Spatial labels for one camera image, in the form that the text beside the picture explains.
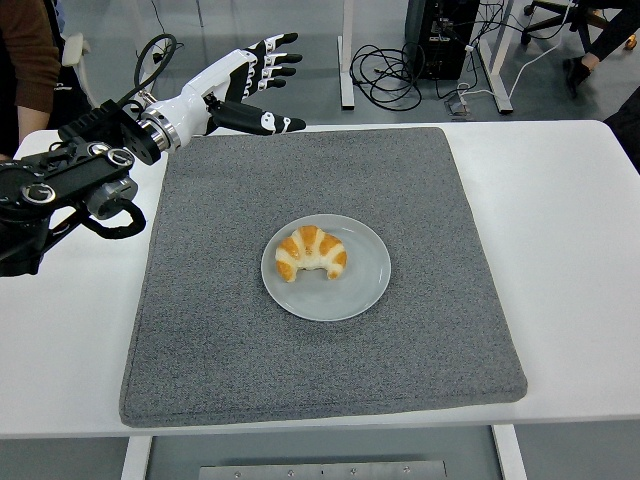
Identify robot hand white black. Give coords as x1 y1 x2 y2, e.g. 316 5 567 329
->
157 32 307 146

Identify croissant bread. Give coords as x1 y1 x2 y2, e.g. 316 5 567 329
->
275 225 348 283

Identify round grey plate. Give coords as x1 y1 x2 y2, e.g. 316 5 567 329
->
260 213 392 322

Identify floor socket plate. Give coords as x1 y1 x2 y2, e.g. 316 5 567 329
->
444 94 475 121

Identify grey metal plate with screws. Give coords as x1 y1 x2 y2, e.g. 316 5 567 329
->
198 460 448 480

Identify person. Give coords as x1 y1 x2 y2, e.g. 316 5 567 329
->
0 0 96 159

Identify black computer tower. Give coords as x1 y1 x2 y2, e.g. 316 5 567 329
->
403 0 481 81

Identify grey felt mat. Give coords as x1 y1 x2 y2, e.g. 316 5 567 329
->
117 126 530 429

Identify black office chair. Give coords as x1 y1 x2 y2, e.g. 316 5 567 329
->
521 0 621 61

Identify white table leg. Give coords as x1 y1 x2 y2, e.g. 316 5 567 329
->
492 425 529 480
121 435 154 480

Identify seated person's legs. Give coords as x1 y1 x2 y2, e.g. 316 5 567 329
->
562 0 640 99

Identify thin black cable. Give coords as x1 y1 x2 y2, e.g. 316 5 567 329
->
149 0 184 64

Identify coiled black cable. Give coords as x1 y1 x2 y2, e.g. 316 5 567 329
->
349 42 424 112

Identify white cable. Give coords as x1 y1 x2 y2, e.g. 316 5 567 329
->
456 0 576 104

